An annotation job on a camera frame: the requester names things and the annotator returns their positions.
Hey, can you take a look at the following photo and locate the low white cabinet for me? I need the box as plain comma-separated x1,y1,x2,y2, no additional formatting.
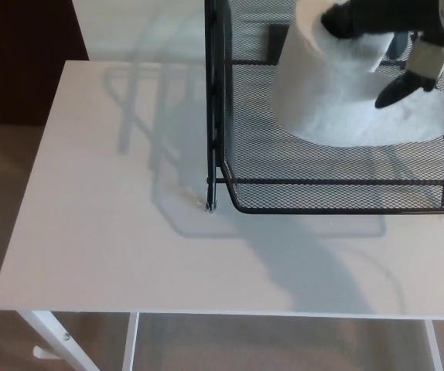
69,0,299,65

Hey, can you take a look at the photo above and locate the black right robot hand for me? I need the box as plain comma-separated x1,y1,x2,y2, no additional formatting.
319,0,444,110

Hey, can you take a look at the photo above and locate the black rectangular block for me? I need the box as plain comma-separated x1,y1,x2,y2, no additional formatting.
267,22,291,63

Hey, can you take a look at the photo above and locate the white desk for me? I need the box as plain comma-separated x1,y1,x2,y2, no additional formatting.
0,60,444,371

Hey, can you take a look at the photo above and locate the white toilet paper roll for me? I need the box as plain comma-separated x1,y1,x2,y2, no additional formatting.
270,0,444,148

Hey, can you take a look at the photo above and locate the black mesh file tray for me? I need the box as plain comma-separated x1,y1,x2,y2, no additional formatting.
203,0,444,216

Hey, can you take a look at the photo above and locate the dark brown cabinet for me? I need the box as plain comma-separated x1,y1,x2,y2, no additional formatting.
0,0,90,127

